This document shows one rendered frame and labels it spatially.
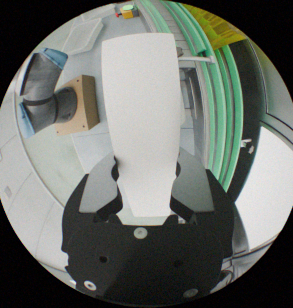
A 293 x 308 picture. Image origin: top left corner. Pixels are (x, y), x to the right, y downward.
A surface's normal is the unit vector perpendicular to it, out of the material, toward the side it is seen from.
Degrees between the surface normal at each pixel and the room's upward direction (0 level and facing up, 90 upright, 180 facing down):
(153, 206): 0
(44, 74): 69
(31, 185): 90
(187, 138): 0
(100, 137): 0
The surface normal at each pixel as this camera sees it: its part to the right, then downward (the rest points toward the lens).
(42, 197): 0.97, -0.18
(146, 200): -0.02, 0.51
